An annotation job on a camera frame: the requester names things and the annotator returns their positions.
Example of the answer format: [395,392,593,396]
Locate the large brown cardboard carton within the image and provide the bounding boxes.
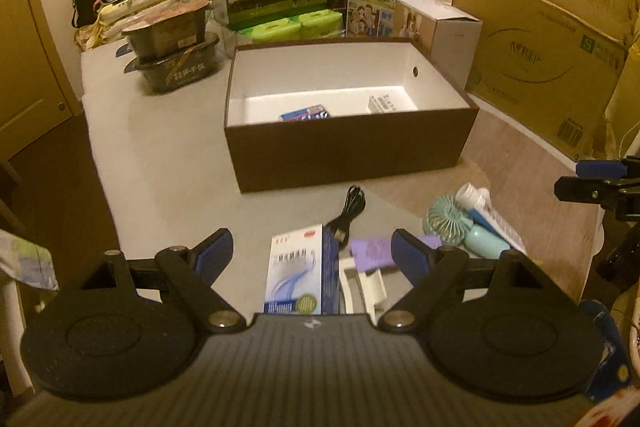
[452,0,640,160]

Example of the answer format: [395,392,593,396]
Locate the wooden door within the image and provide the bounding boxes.
[0,0,85,154]

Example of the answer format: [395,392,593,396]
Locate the white toothpaste tube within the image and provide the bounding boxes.
[454,183,527,254]

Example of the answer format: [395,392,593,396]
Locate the patterned cloth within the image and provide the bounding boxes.
[0,229,61,292]

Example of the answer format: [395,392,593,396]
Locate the teal handheld fan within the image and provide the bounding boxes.
[423,198,512,264]

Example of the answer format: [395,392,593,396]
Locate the brown storage box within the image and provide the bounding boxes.
[223,38,480,194]

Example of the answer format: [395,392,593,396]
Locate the white cardboard product box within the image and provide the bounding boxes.
[397,0,484,86]

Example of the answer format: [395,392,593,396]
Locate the white plastic clip holder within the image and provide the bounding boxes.
[338,256,387,324]

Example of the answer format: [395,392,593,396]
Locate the cream wrapped packet bundle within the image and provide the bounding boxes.
[94,0,184,42]

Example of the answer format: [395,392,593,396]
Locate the black usb cable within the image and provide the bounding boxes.
[324,185,366,248]

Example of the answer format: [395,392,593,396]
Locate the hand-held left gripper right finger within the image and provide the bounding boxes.
[377,228,544,334]

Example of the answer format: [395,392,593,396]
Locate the black instant meal tub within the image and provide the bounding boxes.
[122,32,221,94]
[121,0,210,62]

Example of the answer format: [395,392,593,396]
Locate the white printed packet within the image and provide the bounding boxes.
[368,94,401,114]

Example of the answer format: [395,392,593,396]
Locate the small blue pink carton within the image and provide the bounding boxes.
[280,105,332,122]

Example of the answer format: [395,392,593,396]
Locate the purple packet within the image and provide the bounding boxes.
[349,235,441,273]

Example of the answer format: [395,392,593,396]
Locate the white blue medicine box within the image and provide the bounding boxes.
[263,223,342,316]

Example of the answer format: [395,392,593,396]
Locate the green tissue packs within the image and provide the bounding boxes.
[235,9,346,46]

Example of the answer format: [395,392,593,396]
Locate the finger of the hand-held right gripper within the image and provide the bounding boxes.
[575,159,640,180]
[553,176,640,222]

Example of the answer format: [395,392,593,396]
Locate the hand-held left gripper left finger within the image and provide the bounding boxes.
[80,228,248,334]

